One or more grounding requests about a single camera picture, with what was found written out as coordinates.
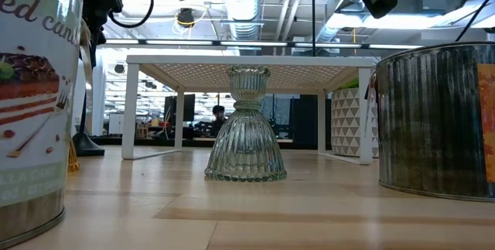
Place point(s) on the tin candle with cake label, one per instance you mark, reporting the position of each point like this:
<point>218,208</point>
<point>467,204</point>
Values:
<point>35,126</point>

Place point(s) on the white perforated metal shelf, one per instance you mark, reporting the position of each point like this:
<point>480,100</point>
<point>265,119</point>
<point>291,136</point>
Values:
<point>247,60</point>

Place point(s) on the person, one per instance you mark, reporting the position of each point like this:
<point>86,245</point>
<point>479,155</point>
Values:
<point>218,120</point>

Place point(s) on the silver spiral ventilation duct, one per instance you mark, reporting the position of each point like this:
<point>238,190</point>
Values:
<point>243,2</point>

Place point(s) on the tall black candlestick holder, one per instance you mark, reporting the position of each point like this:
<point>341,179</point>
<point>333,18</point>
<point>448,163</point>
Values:
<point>87,147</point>
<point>313,21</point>

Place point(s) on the smooth grey ceiling duct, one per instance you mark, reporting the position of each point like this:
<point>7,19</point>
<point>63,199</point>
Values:
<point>340,6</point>

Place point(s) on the succulent in triangle-patterned pot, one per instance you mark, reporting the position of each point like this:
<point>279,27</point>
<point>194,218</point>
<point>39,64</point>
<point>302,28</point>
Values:
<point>346,126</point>

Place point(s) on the clear ribbed glass candle holder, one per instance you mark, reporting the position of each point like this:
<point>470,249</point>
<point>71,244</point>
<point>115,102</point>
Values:
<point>245,145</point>

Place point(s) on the tin candle with orange label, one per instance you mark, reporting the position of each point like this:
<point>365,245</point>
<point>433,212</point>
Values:
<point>425,126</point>

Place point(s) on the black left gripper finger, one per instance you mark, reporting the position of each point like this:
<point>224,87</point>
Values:
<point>98,37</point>

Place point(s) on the white cabinet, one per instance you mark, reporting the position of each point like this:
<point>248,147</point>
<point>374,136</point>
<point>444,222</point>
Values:
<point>116,124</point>

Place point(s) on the black cabinet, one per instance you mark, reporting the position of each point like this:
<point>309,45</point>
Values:
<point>305,118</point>

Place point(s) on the black monitor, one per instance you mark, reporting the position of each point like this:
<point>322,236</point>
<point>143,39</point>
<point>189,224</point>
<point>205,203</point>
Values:
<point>189,107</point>

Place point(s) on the black round wall speaker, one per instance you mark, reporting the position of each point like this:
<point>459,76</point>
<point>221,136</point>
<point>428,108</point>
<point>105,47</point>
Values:
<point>119,68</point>

